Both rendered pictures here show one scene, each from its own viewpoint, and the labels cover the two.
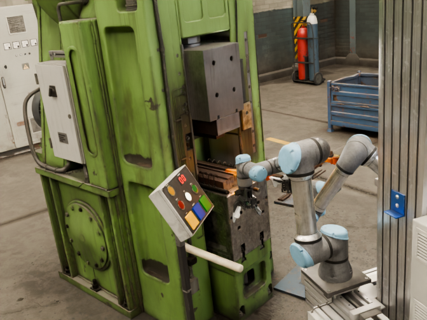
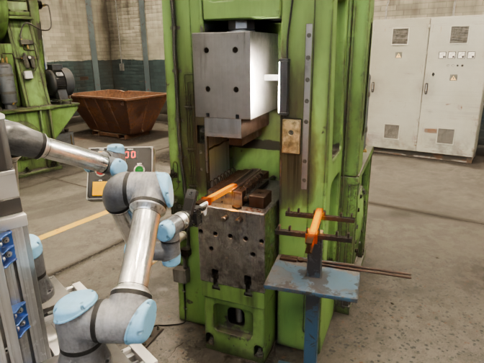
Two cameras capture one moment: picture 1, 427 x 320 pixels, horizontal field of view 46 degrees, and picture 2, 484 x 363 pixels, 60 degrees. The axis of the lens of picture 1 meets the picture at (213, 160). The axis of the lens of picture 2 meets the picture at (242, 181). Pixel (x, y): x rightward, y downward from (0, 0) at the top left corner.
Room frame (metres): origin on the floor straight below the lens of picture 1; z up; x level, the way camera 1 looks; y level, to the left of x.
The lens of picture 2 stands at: (2.14, -2.05, 1.69)
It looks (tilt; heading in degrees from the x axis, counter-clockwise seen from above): 18 degrees down; 68
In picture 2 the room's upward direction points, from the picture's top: 1 degrees counter-clockwise
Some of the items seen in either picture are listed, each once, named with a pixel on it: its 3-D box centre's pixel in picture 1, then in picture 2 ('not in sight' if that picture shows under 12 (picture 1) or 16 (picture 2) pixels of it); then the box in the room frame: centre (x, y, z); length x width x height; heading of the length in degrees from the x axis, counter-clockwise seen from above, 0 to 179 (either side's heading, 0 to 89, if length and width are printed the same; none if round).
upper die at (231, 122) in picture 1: (203, 119); (238, 121); (2.99, 0.04, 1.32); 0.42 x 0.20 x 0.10; 45
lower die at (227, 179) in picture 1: (209, 174); (240, 184); (2.99, 0.04, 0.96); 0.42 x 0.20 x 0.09; 45
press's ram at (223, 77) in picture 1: (203, 78); (245, 73); (3.02, 0.01, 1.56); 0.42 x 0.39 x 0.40; 45
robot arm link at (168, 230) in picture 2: (317, 188); (169, 229); (2.45, -0.53, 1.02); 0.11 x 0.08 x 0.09; 45
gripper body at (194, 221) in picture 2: (292, 184); (189, 217); (2.57, -0.42, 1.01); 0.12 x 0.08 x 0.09; 45
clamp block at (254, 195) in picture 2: not in sight; (260, 198); (3.01, -0.19, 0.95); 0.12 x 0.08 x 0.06; 45
